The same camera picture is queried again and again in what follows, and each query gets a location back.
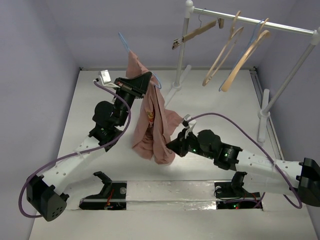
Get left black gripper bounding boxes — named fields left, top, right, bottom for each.
left=112, top=71, right=151, bottom=127

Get blue wire hanger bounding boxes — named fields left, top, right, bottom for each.
left=118, top=32, right=162, bottom=90
left=218, top=19, right=266, bottom=92

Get pink t shirt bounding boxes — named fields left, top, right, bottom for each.
left=125, top=50, right=183, bottom=166

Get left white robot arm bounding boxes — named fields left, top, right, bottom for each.
left=22, top=71, right=152, bottom=222

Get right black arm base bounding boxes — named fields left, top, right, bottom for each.
left=213, top=171, right=263, bottom=210

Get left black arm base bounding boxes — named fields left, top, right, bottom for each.
left=79, top=171, right=127, bottom=211

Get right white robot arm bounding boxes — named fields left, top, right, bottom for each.
left=166, top=129, right=320, bottom=207

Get wooden clip hanger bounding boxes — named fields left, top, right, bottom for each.
left=171, top=8, right=225, bottom=50

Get thin wooden hanger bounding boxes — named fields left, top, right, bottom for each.
left=202, top=10, right=244, bottom=87

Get thick wooden hanger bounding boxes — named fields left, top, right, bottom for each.
left=221, top=17, right=272, bottom=93

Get white clothes rack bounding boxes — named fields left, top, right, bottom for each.
left=165, top=0, right=320, bottom=143

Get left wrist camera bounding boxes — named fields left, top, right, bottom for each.
left=98, top=70, right=111, bottom=86

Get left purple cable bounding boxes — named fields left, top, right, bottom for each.
left=18, top=79, right=132, bottom=218

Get purple cable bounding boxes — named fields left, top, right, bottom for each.
left=18, top=79, right=132, bottom=218
left=188, top=112, right=303, bottom=210

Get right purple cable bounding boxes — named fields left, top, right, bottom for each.
left=188, top=112, right=303, bottom=210

